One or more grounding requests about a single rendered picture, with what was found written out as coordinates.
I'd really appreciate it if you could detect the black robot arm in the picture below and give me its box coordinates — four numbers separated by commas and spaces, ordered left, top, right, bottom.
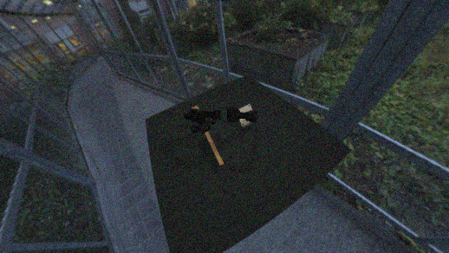
184, 107, 257, 133

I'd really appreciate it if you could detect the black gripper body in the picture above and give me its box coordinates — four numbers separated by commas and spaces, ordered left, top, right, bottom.
191, 118, 216, 133

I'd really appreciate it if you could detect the long wooden board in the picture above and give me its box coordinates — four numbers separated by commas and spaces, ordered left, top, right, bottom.
205, 132, 225, 169

